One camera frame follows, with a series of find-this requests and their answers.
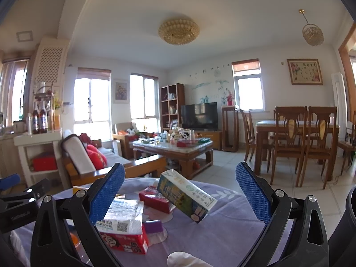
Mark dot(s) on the white side shelf unit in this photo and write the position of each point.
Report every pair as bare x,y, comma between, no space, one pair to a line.
38,145

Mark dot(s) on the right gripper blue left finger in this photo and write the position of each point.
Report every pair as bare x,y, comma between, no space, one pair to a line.
105,192

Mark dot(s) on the red small box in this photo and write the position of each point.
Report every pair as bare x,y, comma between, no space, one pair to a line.
154,199

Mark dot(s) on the framed floral picture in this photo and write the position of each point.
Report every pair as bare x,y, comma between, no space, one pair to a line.
305,72

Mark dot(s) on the wooden coffee table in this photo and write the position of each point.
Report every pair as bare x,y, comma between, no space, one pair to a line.
192,160

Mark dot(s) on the black flat television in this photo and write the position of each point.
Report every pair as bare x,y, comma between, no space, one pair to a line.
200,116

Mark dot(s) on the white bubble mailer pouch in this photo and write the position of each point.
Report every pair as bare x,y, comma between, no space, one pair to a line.
124,217

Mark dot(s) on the blue white milk carton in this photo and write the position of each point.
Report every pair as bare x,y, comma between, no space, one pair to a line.
185,195

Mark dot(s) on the white standing air conditioner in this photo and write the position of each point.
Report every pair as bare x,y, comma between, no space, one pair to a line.
340,102

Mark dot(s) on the wooden chair by doorway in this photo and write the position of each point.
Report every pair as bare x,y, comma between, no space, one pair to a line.
348,145

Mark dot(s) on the tall wooden plant stand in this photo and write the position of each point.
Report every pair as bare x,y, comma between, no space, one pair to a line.
230,128

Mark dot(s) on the crystal pendant lamp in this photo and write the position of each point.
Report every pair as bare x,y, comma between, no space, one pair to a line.
312,33

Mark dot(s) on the gold round ceiling lamp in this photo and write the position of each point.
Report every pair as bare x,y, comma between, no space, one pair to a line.
178,31

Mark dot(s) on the wooden tv cabinet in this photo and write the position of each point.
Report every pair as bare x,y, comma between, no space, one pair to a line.
215,136

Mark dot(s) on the wooden sofa with cushions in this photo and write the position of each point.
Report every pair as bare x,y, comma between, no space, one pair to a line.
86,162

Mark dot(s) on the right white gloved hand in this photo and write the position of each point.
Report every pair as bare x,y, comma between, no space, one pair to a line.
182,259

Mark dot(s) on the red cartoon drink box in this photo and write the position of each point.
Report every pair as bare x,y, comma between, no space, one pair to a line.
130,243

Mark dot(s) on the wooden bookshelf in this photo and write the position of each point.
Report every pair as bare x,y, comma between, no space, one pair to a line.
172,98

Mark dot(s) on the wooden dining chair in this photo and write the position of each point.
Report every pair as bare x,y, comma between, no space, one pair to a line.
289,135
319,133

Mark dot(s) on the small framed flower picture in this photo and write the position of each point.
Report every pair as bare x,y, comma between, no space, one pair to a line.
120,91

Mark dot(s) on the black round trash bin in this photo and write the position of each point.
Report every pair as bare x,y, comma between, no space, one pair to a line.
342,243

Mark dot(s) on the red cushion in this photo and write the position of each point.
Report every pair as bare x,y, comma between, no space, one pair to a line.
98,159

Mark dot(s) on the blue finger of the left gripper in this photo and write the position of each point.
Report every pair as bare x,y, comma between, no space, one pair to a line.
10,181

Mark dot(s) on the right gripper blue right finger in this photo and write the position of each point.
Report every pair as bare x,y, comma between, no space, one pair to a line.
254,192

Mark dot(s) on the purple tube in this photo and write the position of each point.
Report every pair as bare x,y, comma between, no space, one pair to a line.
153,226

